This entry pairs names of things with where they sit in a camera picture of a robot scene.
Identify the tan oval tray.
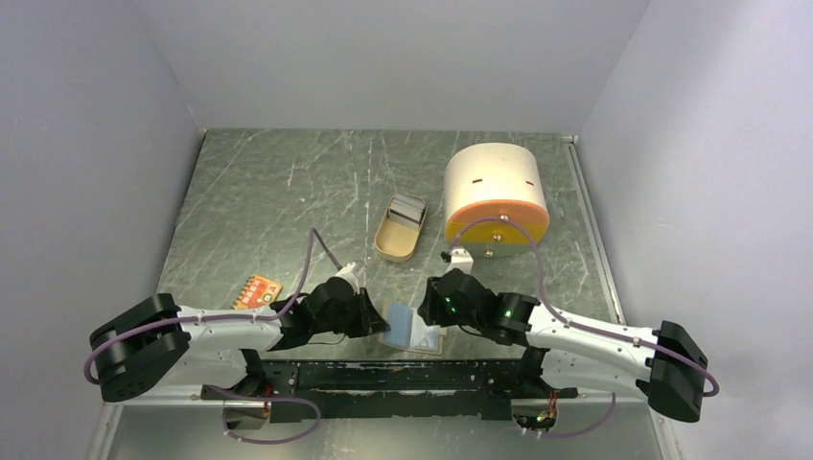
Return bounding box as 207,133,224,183
374,193,428,263

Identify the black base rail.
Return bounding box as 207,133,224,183
200,351,578,423

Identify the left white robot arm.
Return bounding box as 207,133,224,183
83,277,390,403

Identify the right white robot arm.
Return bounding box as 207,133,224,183
418,268,710,423

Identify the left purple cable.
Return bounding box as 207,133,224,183
83,228,344,446

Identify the purple cable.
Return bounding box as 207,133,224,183
447,218,721,441
83,228,344,446

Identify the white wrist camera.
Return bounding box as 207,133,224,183
335,260,366,293
441,247,475,274

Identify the cream orange drawer box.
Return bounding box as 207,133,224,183
443,143,550,258

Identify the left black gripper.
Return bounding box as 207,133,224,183
314,287,390,338

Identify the orange patterned card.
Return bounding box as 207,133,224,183
232,274,282,311

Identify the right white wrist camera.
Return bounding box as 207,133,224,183
441,247,475,274

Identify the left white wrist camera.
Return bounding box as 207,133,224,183
335,260,366,293

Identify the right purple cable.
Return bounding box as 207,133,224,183
447,218,721,441

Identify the grey credit card stack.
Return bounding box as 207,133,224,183
387,194,427,228

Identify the tan card holder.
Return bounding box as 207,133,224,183
380,301,447,356

